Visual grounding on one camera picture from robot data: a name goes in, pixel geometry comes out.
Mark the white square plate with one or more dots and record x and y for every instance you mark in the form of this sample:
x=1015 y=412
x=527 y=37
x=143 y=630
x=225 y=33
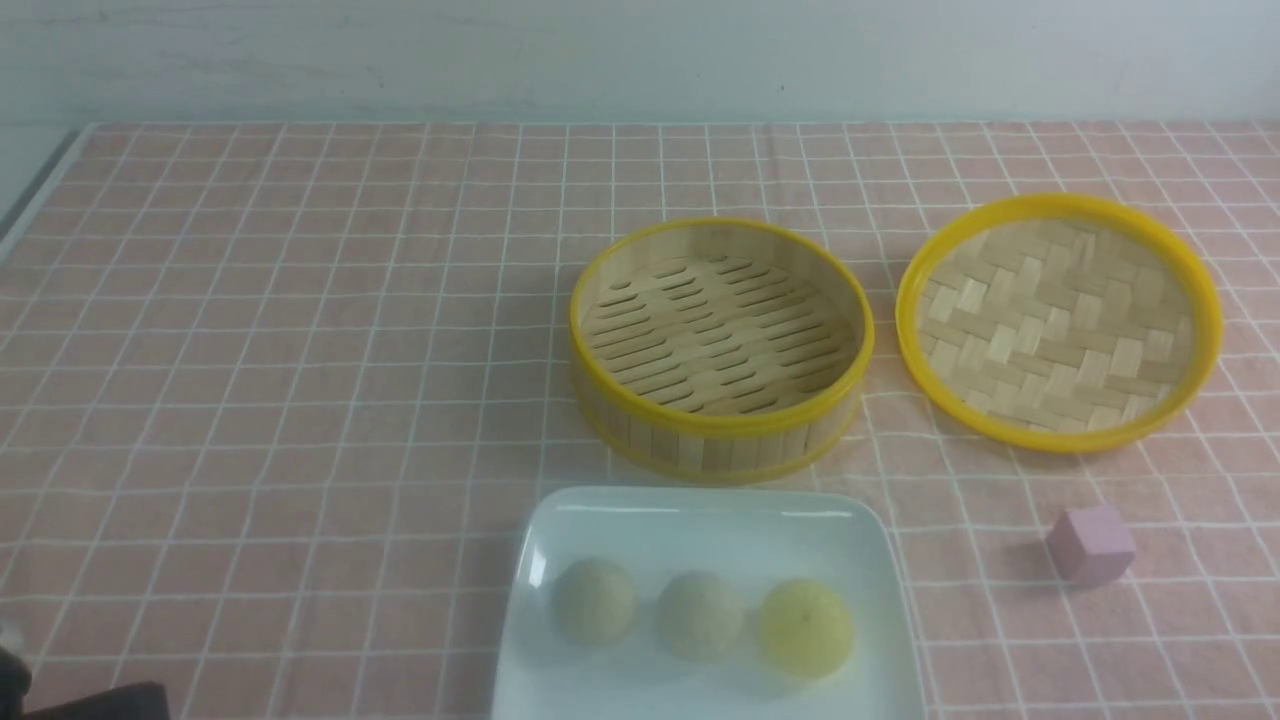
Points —
x=752 y=538

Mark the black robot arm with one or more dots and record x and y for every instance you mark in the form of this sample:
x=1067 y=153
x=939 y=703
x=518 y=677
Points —
x=145 y=700

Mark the pink checkered tablecloth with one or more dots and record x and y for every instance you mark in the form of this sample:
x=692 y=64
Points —
x=277 y=401

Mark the white steamed bun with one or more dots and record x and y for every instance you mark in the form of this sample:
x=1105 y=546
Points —
x=594 y=602
x=699 y=617

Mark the yellow rimmed bamboo steamer basket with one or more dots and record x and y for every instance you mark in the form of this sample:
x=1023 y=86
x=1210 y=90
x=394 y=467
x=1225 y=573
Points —
x=719 y=350

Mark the yellow steamed bun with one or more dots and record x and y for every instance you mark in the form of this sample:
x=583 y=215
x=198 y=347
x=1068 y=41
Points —
x=804 y=628

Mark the yellow rimmed woven steamer lid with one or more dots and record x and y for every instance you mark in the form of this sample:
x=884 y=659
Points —
x=1059 y=322

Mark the white steamed bun front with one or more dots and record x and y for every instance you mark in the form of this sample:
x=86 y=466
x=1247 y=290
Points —
x=594 y=602

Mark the pink cube block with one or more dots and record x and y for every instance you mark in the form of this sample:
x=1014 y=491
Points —
x=1091 y=546

